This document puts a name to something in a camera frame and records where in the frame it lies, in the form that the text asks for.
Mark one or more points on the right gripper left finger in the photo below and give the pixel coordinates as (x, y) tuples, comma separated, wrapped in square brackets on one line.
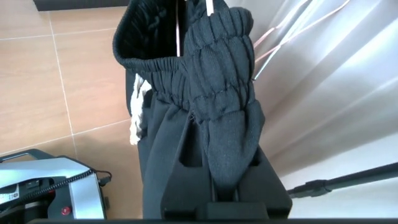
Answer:
[(183, 193)]

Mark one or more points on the black clothes rack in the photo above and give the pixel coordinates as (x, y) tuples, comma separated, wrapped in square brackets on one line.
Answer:
[(314, 188)]

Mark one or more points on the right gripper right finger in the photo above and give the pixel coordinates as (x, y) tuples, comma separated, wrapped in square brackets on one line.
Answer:
[(267, 189)]

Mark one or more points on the black garment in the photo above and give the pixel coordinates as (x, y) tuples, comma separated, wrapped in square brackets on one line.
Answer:
[(217, 77)]

